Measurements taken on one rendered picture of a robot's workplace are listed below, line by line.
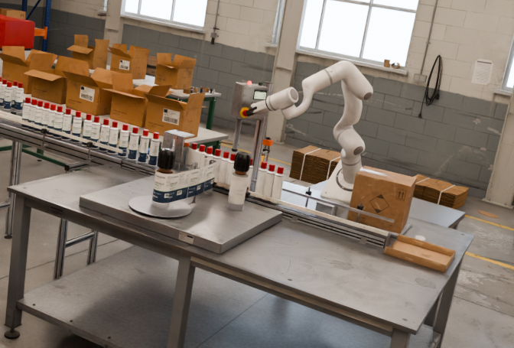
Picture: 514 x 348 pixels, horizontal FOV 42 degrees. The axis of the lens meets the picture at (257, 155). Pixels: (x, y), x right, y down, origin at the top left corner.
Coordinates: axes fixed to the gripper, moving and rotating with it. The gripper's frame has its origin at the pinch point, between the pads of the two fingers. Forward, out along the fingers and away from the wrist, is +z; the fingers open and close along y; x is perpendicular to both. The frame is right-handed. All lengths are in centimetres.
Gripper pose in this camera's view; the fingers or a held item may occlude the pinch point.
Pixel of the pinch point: (249, 112)
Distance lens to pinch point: 367.3
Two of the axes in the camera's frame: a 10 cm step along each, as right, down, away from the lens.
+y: -6.4, 0.6, -7.6
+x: 2.4, 9.6, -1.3
